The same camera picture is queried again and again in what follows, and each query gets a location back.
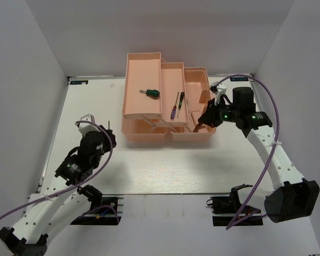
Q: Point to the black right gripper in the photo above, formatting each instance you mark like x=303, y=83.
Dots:
x=209, y=117

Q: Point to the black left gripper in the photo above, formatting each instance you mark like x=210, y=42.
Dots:
x=108, y=143

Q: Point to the large yellow needle-nose pliers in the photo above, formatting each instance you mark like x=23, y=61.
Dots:
x=200, y=128

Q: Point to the blue handled thin screwdriver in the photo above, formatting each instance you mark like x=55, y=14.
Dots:
x=174, y=108

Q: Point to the black green precision screwdriver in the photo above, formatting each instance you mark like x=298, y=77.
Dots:
x=182, y=95

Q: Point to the pink plastic toolbox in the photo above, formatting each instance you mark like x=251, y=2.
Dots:
x=145, y=119

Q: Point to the green stubby screwdriver orange cap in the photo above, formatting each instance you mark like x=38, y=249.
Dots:
x=110, y=128

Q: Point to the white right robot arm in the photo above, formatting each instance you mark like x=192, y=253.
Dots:
x=293, y=196

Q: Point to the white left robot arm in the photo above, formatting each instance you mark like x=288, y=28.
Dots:
x=68, y=196

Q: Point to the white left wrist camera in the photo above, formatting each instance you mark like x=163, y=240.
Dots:
x=85, y=124

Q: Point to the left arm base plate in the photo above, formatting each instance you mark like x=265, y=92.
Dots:
x=108, y=212

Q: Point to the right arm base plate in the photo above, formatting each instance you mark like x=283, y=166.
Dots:
x=224, y=208

